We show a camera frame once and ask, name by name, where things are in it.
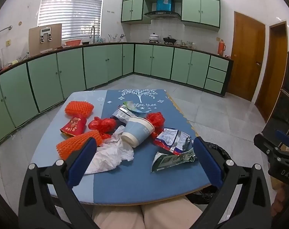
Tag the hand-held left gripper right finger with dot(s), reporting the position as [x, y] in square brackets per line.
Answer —
[208, 163]

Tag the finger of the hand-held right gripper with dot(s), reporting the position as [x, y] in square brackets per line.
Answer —
[287, 139]
[265, 145]

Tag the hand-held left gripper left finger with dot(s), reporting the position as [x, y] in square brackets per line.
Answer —
[81, 163]

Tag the black trash bin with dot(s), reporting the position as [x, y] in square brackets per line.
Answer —
[215, 149]

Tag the red plastic bag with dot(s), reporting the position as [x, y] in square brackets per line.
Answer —
[104, 125]
[156, 119]

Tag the light blue snack packet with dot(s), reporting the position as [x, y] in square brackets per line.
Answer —
[134, 106]

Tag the person's right hand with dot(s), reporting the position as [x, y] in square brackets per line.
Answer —
[280, 202]

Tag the orange foam fruit net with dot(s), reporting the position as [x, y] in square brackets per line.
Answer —
[79, 108]
[75, 146]

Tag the white crumpled tissue paper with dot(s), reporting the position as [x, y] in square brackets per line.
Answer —
[111, 156]

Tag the light blue table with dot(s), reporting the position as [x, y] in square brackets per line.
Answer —
[45, 158]

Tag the green and silver wrapper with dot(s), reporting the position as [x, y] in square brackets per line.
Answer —
[171, 160]

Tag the red printed paper packet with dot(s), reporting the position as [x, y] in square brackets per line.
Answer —
[73, 126]

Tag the red and silver snack bag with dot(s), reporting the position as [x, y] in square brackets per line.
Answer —
[174, 140]

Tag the black glass cabinet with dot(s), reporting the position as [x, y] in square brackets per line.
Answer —
[288, 81]

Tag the blue printed table mat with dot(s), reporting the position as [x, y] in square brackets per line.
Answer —
[139, 186]

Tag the silver snack wrapper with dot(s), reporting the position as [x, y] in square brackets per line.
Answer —
[121, 115]

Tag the blue paper cup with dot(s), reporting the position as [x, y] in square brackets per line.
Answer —
[137, 133]

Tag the wooden door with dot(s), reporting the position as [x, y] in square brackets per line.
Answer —
[273, 71]
[244, 57]

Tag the person's beige pants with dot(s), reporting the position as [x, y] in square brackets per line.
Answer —
[158, 216]

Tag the green base cabinets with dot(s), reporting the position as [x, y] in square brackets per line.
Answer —
[96, 62]

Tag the red thermos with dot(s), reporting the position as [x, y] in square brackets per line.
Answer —
[221, 47]

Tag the red plastic basin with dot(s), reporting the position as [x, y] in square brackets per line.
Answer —
[73, 43]

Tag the row of glass jars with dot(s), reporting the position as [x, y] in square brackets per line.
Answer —
[186, 44]

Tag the cardboard sheet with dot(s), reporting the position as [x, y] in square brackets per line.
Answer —
[34, 43]

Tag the black wok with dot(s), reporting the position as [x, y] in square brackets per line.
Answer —
[169, 39]

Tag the steel faucet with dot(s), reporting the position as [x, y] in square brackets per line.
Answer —
[93, 32]

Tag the white cooking pot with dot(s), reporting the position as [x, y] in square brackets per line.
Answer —
[153, 37]

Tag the white window blind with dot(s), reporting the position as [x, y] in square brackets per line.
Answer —
[70, 9]

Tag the range hood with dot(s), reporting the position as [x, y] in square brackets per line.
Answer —
[164, 7]

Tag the green wall cabinets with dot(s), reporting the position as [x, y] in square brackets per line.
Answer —
[201, 9]

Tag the wall towel bar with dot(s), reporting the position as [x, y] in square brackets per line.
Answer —
[1, 30]

